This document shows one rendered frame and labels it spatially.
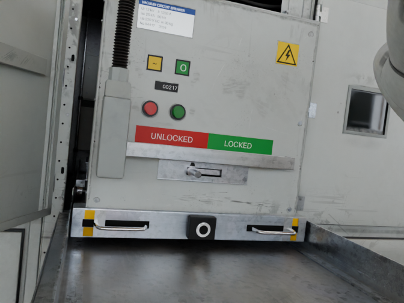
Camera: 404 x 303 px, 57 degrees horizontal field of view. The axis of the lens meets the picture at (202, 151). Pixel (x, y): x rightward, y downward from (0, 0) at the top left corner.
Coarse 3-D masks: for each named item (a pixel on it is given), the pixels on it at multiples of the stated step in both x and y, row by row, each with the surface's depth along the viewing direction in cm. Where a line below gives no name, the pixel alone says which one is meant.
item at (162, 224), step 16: (80, 208) 74; (96, 208) 75; (112, 208) 77; (80, 224) 74; (112, 224) 76; (128, 224) 77; (160, 224) 79; (176, 224) 80; (224, 224) 84; (240, 224) 85; (256, 224) 86; (272, 224) 87; (304, 224) 90; (272, 240) 87
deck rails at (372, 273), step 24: (72, 240) 77; (312, 240) 88; (336, 240) 80; (72, 264) 64; (336, 264) 79; (360, 264) 73; (384, 264) 67; (72, 288) 55; (360, 288) 68; (384, 288) 66
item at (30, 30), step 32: (0, 0) 76; (32, 0) 86; (0, 32) 77; (32, 32) 87; (64, 32) 95; (0, 64) 78; (32, 64) 86; (0, 96) 79; (32, 96) 90; (0, 128) 80; (32, 128) 91; (0, 160) 81; (32, 160) 93; (0, 192) 83; (32, 192) 95; (0, 224) 80
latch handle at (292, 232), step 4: (252, 228) 84; (256, 232) 83; (260, 232) 82; (264, 232) 82; (268, 232) 83; (272, 232) 83; (276, 232) 83; (280, 232) 84; (284, 232) 84; (288, 232) 84; (292, 232) 85
